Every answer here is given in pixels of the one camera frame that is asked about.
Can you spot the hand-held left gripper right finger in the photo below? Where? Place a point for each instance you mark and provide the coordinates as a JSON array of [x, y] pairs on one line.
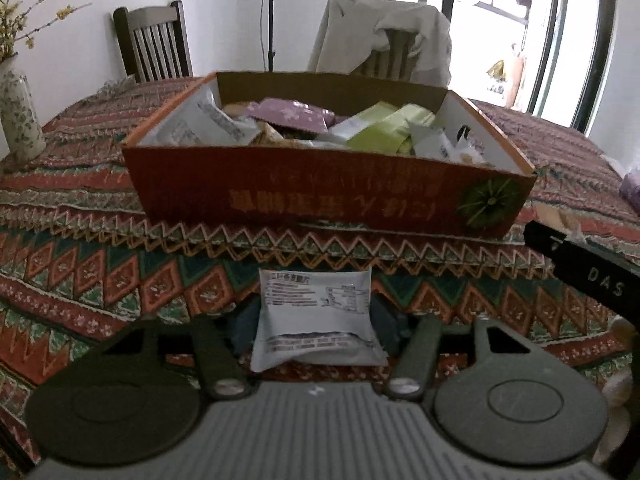
[[387, 325]]

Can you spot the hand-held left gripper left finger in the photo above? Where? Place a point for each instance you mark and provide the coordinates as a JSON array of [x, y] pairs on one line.
[[245, 327]]

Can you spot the orange cardboard box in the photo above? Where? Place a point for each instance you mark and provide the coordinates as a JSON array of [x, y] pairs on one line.
[[300, 195]]

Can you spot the clear cracker packet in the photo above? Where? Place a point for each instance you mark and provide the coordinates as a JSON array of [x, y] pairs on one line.
[[455, 150], [270, 132]]

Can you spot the yellow-green snack packet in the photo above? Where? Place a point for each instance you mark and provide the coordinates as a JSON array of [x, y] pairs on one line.
[[385, 130]]

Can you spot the purple snack packet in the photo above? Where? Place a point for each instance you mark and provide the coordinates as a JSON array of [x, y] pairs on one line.
[[292, 115]]

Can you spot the purple tissue pack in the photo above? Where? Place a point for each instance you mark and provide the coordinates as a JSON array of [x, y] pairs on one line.
[[631, 187]]

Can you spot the patterned tablecloth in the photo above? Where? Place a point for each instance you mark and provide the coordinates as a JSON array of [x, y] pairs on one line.
[[125, 270]]

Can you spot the wooden board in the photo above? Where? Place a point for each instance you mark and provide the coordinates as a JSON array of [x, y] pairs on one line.
[[517, 72]]

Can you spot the yellow bag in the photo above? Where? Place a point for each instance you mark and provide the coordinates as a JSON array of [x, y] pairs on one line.
[[497, 70]]

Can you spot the dark wooden chair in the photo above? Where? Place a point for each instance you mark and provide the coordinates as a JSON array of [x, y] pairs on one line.
[[150, 45], [395, 55]]

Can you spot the crumpled clear plastic wrapper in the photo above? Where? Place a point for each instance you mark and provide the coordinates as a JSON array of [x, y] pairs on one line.
[[117, 86]]

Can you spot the floral ceramic vase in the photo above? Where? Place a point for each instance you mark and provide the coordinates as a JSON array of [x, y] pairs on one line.
[[20, 115]]

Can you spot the black light stand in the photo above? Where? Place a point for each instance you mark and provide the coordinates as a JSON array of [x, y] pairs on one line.
[[271, 15]]

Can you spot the yellow flower branches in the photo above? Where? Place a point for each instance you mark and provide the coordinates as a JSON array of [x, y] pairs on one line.
[[6, 42]]

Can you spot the black sliding door frame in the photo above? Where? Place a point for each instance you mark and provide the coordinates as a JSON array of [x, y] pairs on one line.
[[600, 60]]

